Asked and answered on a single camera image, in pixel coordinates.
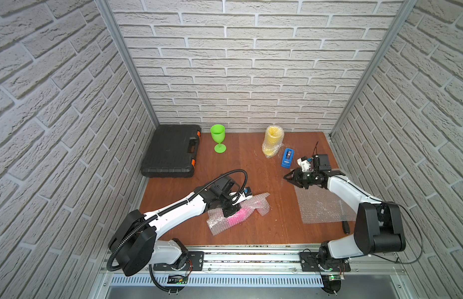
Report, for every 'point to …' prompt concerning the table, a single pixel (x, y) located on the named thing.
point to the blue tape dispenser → (287, 157)
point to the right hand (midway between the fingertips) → (288, 178)
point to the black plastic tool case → (173, 151)
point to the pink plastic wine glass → (239, 215)
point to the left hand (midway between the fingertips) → (240, 204)
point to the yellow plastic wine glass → (274, 136)
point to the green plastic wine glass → (218, 132)
